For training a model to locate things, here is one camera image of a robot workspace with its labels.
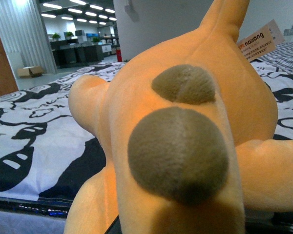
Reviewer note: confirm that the white mattress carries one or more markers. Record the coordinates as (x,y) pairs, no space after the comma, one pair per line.
(14,223)

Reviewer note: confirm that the red fire extinguisher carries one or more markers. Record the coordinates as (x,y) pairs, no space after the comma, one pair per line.
(119,55)

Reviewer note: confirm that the cardboard box on floor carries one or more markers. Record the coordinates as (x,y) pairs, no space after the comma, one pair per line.
(30,72)

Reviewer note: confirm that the black and white bedspread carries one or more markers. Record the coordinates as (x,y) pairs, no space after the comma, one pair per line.
(45,156)

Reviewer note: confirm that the striped grey pillow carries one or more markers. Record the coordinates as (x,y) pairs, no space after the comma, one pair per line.
(281,57)

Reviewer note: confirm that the orange plush giraffe toy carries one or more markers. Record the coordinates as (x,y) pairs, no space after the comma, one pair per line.
(187,130)

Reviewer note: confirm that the dark office counter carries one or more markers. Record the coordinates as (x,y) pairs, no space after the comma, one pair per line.
(69,53)

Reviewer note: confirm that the plush toy paper tag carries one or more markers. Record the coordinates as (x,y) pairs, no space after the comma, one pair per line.
(261,42)

